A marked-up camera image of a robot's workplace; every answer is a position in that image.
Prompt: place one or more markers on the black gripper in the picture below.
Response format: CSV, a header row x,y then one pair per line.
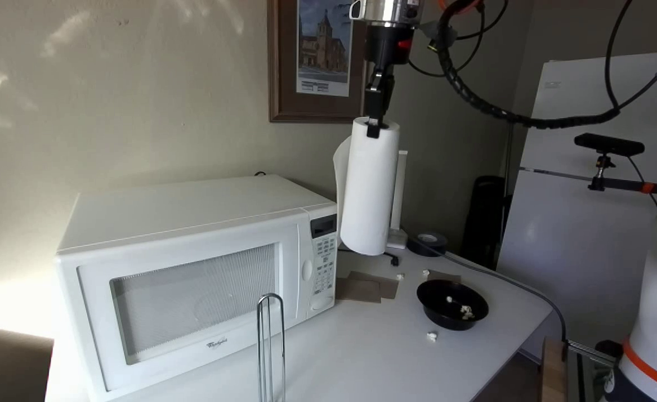
x,y
385,50

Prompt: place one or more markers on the white paper towel roll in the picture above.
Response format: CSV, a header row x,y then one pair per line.
x,y
365,171

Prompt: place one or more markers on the black tape roll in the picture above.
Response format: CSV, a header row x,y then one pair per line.
x,y
428,245

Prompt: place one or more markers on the white microwave oven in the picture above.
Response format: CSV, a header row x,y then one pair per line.
x,y
161,280

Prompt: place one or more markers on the framed building picture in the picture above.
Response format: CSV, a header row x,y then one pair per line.
x,y
316,65

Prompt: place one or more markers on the black tall speaker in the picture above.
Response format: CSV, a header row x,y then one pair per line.
x,y
484,222

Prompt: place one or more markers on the black bowl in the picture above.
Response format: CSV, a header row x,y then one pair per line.
x,y
452,305

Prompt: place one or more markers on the black camera on stand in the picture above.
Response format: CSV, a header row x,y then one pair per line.
x,y
596,160

